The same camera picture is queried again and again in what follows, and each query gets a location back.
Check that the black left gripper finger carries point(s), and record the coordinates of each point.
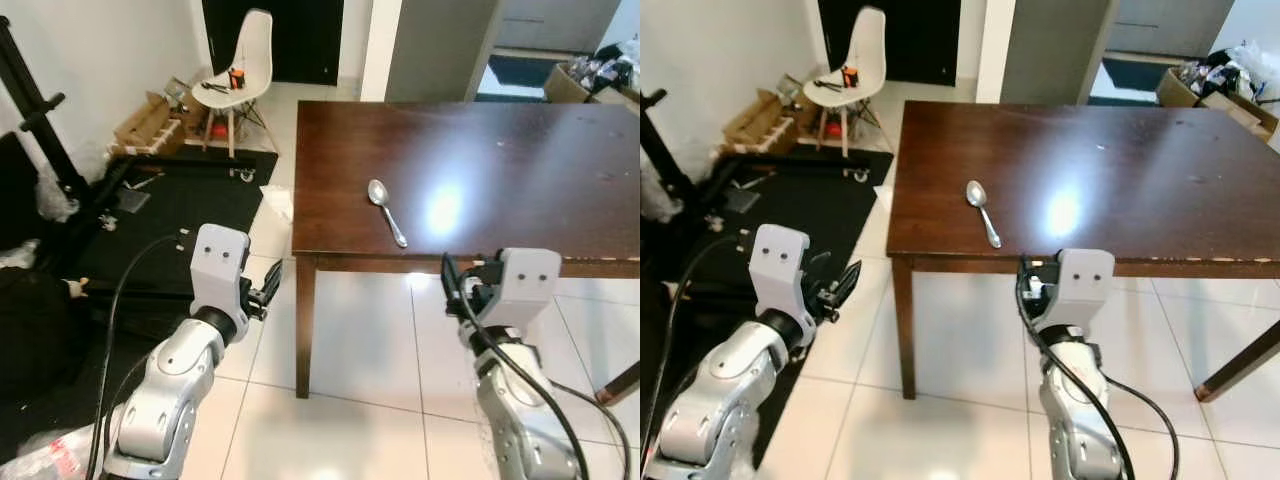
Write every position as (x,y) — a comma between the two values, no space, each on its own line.
(272,282)
(848,282)

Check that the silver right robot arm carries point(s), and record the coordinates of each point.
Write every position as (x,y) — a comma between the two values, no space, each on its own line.
(1080,420)
(525,420)

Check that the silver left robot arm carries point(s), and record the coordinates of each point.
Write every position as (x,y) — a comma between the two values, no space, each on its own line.
(725,400)
(170,385)

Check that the black floor mat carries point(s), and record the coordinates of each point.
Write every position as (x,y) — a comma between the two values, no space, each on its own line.
(800,200)
(190,205)

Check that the silver metal spoon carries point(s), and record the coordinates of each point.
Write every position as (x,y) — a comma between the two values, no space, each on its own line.
(976,192)
(378,192)

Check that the grey flat plate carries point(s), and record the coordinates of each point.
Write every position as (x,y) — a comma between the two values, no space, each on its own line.
(134,201)
(742,201)

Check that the dark brown wooden table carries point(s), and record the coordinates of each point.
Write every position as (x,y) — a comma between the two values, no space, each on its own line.
(500,150)
(1120,150)

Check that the small red object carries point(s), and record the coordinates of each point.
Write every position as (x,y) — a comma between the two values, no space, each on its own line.
(834,130)
(218,132)

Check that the open brown cardboard box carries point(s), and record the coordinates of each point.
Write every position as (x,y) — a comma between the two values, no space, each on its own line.
(145,125)
(755,122)

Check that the white plastic bag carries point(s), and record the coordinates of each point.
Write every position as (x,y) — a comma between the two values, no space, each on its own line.
(655,190)

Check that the small orange and black device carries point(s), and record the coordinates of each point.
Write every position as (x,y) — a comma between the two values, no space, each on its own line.
(237,77)
(850,77)

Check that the black metal stand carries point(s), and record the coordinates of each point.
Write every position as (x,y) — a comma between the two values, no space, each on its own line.
(45,120)
(668,150)

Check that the dark doormat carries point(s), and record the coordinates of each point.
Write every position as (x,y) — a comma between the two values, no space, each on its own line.
(515,75)
(1130,75)

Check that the black bag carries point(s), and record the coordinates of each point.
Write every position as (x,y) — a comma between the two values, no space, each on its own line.
(35,330)

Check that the white plastic chair wooden legs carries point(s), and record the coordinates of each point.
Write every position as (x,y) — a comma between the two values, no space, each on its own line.
(255,50)
(868,45)

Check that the cardboard box full of clutter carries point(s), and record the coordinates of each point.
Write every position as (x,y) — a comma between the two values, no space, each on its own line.
(580,80)
(1215,85)

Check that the clear plastic bag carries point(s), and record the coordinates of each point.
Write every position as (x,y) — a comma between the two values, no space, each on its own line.
(45,460)

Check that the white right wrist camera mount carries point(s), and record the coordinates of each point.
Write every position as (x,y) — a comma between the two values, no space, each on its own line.
(1082,285)
(525,285)

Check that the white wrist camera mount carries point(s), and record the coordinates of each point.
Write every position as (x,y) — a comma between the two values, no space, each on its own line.
(1082,285)
(778,268)
(218,265)
(525,285)

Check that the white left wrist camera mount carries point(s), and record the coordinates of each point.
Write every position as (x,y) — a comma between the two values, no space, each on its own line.
(218,265)
(778,268)

